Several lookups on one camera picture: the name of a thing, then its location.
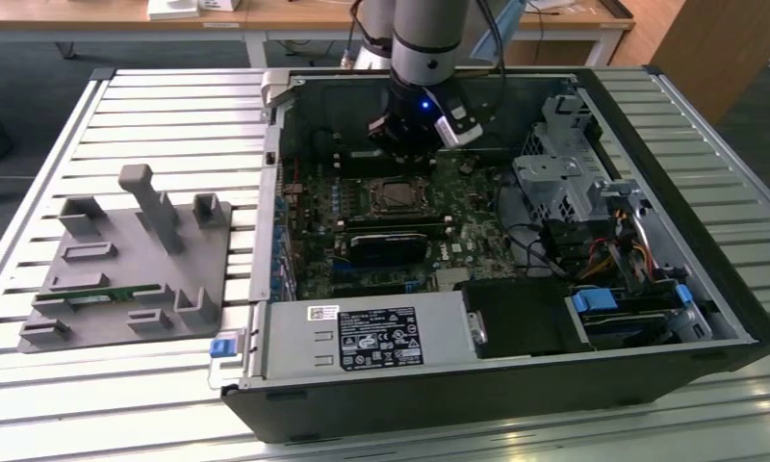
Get silver square CPU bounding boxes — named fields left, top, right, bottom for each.
left=384, top=181, right=424, bottom=209

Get metal socket cover frame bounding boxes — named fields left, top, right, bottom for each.
left=369, top=177, right=433, bottom=214

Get black RAM slot bank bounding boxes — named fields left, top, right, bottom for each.
left=342, top=217, right=442, bottom=233
left=342, top=149, right=393, bottom=177

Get CPU socket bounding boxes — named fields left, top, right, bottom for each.
left=365, top=175, right=436, bottom=216

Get black drive bay cover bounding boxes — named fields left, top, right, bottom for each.
left=461, top=277, right=592, bottom=360

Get silver metal drive cage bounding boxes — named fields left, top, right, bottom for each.
left=510, top=93, right=617, bottom=222

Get black graphics card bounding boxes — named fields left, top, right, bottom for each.
left=345, top=232, right=429, bottom=265

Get green motherboard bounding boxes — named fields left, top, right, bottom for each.
left=280, top=153, right=521, bottom=299

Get silver chipset heatsink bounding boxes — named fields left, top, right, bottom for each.
left=436, top=268, right=473, bottom=293

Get white paper sheets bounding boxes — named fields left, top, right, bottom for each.
left=526, top=0, right=612, bottom=16

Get blue disk carrier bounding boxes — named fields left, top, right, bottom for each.
left=569, top=286, right=618, bottom=318

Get silver power supply unit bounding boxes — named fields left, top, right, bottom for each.
left=262, top=296, right=473, bottom=386

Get grey plastic parts rack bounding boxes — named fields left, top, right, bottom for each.
left=13, top=163, right=233, bottom=355

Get brown wooden cabinet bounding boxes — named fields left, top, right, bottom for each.
left=609, top=0, right=770, bottom=126

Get green RAM stick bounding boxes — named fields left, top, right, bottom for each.
left=34, top=283, right=161, bottom=307

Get black open PC case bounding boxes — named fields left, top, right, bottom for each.
left=220, top=65, right=770, bottom=445

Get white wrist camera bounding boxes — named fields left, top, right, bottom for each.
left=434, top=95, right=486, bottom=146

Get wooden desk white frame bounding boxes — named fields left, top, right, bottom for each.
left=0, top=0, right=250, bottom=62
left=242, top=0, right=637, bottom=68

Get grey plastic bracket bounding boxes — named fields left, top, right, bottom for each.
left=600, top=178, right=653, bottom=218

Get coloured power wire bundle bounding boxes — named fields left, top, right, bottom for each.
left=586, top=243, right=656, bottom=280

